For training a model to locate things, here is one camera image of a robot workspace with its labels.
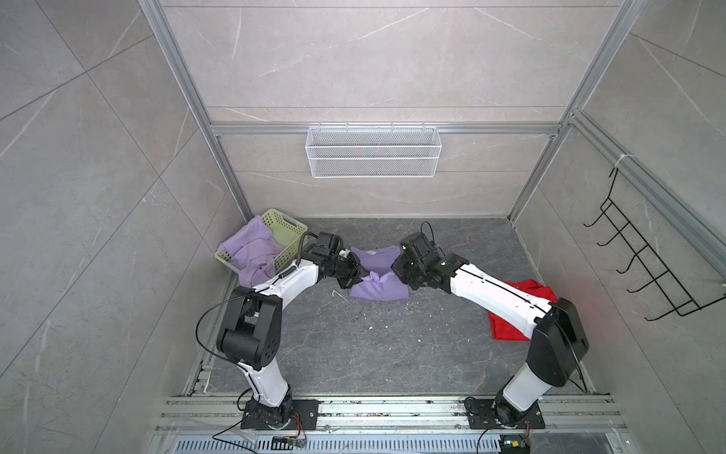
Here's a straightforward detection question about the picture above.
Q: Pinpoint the purple t-shirt with print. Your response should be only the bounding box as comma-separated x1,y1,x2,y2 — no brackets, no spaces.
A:
350,245,410,302

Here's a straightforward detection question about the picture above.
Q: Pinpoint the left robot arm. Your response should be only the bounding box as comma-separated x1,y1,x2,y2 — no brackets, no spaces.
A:
216,250,364,410

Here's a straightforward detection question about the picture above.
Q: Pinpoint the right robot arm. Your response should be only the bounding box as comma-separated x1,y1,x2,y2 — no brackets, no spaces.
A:
392,253,589,428

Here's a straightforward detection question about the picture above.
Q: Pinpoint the light green plastic basket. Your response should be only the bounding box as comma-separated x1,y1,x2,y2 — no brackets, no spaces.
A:
215,209,307,273

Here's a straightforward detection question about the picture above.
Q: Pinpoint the purple t-shirt in basket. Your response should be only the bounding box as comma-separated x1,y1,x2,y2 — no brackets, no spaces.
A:
217,216,285,288

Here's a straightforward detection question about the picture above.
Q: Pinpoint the red t-shirt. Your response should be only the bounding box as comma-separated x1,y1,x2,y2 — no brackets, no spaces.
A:
489,279,560,342

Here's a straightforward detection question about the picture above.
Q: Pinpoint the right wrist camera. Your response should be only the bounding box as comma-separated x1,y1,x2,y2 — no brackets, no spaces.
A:
400,232,440,262

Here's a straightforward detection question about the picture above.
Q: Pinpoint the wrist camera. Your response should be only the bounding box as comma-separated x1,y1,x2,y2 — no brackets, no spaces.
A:
309,232,344,260
400,232,440,262

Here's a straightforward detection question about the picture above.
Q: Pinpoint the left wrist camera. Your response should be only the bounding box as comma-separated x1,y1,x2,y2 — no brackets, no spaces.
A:
309,232,344,260

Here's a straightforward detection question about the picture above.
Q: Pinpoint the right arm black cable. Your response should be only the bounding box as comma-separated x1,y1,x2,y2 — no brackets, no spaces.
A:
419,219,588,393

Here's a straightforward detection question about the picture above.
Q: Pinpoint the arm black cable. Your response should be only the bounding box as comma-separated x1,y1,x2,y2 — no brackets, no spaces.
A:
419,219,588,393
195,230,319,370

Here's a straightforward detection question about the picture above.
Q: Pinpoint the white wire mesh basket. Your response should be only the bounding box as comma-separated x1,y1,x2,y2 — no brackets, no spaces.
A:
306,126,442,179

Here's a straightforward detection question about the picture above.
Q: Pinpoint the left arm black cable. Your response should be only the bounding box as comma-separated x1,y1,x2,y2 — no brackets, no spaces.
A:
195,230,319,370

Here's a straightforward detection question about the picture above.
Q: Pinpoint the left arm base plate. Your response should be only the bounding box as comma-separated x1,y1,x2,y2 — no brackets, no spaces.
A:
241,399,321,431

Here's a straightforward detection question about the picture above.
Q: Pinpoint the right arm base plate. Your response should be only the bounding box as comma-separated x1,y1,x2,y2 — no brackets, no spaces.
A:
463,396,546,429

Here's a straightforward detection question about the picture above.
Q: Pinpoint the aluminium rail at front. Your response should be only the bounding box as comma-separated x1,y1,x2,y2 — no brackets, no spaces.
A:
149,271,625,454

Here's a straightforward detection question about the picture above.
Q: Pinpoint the black wire hook rack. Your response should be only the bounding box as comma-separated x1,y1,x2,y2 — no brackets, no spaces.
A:
582,168,725,323

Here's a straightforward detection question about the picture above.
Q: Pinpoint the aluminium frame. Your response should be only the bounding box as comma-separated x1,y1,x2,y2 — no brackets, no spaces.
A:
140,1,725,274

